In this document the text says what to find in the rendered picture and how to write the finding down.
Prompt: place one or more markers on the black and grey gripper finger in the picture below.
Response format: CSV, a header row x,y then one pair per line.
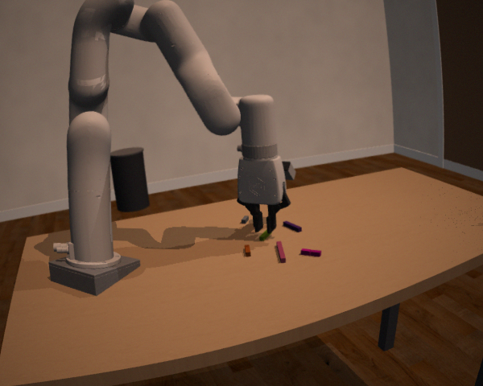
x,y
255,212
273,209

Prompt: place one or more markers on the purple rod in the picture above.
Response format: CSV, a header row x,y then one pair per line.
x,y
292,226

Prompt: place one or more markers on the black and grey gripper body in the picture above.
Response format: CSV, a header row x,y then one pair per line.
x,y
260,181

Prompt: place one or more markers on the lime green rod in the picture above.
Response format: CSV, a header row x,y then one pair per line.
x,y
264,236

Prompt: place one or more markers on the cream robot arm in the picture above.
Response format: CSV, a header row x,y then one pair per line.
x,y
89,134

